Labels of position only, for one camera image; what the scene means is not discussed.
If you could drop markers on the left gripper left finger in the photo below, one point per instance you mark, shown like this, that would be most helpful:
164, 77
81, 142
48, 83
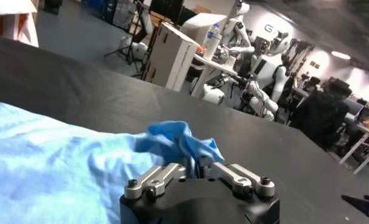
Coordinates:
154, 179

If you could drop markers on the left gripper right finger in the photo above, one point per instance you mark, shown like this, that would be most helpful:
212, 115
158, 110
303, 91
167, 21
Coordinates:
239, 179

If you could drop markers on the light blue t-shirt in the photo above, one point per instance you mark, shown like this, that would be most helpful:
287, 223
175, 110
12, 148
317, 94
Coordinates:
65, 161

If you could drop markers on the small white round robot base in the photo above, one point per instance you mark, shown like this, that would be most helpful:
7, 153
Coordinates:
132, 47

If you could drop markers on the white humanoid robot raised arm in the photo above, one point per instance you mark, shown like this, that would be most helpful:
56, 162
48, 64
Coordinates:
237, 24

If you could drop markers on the black table cover sheet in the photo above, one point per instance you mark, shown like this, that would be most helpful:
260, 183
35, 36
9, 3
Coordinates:
263, 146

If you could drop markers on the white leg work table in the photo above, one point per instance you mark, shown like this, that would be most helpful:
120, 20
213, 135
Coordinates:
364, 137

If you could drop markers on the white standing desk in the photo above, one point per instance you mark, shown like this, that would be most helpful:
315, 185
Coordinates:
209, 73

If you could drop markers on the tall white cardboard box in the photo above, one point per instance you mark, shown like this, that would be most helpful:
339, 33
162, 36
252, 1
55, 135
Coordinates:
172, 58

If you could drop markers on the black tripod stand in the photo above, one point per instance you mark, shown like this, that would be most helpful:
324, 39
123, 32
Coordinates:
129, 45

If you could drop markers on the clear water bottle blue cap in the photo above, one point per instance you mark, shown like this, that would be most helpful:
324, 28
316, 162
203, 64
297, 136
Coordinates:
214, 30

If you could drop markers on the white curved shell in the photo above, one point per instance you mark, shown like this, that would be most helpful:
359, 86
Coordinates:
202, 22

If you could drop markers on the black monitor screen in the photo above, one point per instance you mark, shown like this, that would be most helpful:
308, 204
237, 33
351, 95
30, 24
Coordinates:
166, 9

